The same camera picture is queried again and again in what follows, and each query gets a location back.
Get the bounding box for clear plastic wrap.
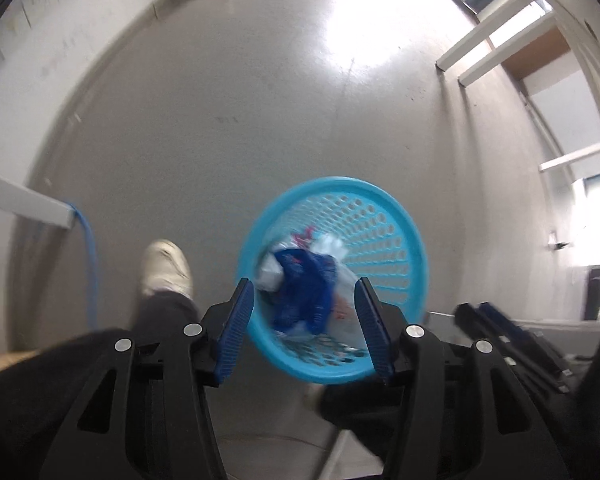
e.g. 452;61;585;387
307;232;347;263

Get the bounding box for person's white shoe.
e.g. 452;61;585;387
139;239;195;307

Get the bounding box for clear wrapper with red print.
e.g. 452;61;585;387
327;260;368;352

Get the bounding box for blue perforated plastic basket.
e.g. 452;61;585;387
236;176;429;385

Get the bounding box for blue cable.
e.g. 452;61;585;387
66;202;100;332

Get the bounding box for blue plastic bag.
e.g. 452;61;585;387
271;246;339;335

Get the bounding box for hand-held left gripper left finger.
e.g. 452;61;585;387
39;277;255;480

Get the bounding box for dark upright object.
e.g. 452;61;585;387
584;263;600;322

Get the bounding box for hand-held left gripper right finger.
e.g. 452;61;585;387
353;276;569;480

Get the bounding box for white table frame bars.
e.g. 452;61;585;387
435;0;557;87

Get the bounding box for white tissue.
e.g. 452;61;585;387
256;251;287;292

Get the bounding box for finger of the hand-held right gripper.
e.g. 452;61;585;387
479;301;573;378
454;302;571;395

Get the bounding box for white table leg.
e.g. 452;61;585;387
0;166;77;232

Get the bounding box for person's black pants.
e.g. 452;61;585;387
0;290;397;480

